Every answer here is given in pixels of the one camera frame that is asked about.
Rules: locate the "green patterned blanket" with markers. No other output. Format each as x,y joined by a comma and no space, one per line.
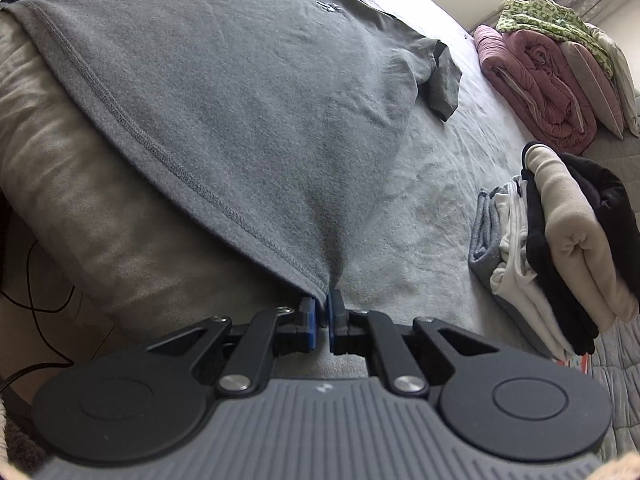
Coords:
540,17

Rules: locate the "bed with grey sheet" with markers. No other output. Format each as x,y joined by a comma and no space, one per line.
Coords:
425,200

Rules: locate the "red book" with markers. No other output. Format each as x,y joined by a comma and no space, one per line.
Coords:
575,362

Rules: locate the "grey t-shirt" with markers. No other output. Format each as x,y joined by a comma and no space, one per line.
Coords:
225,85

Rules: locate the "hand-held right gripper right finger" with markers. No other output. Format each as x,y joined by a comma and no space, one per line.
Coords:
331,320

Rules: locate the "pink rolled quilt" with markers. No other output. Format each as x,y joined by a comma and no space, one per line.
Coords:
535,85

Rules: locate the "grey folded garment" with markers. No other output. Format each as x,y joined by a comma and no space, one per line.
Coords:
482,230

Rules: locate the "cream pillow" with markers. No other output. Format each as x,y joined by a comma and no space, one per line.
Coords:
622,75

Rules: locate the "black folded garment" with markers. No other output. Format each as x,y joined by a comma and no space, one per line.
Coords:
545,255
605,185

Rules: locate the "grey pillow with pink edge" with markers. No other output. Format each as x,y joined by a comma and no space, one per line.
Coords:
590,85

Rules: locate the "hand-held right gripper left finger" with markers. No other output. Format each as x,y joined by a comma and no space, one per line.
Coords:
311,322

